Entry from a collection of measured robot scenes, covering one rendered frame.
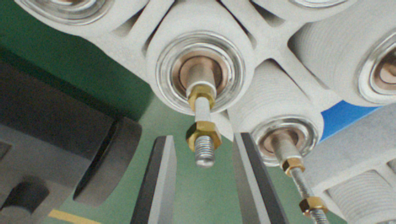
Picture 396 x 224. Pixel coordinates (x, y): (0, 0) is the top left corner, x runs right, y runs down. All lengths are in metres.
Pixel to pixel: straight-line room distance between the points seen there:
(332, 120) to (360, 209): 0.16
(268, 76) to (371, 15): 0.10
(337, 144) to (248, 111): 0.30
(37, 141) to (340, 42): 0.41
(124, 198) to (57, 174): 0.47
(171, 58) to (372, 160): 0.40
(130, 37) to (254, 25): 0.13
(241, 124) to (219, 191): 0.58
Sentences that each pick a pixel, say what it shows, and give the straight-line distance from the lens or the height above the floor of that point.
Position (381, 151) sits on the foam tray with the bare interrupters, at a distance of 0.46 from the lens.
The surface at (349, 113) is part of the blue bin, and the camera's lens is 0.48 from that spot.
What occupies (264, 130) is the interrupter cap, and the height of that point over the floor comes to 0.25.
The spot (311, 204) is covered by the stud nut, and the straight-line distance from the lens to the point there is 0.19.
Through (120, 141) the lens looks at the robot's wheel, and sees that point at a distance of 0.41.
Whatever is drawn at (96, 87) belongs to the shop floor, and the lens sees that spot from 0.51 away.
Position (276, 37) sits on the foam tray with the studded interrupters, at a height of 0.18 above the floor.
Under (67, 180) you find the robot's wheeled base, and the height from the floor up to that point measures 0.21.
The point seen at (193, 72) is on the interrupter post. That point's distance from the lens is 0.15.
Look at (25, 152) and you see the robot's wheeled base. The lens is 0.40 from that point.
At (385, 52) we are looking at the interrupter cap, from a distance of 0.22.
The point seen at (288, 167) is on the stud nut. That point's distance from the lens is 0.21.
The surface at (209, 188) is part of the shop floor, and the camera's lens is 0.76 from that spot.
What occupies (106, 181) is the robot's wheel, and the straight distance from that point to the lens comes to 0.42.
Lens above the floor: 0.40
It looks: 54 degrees down
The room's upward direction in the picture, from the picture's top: 179 degrees clockwise
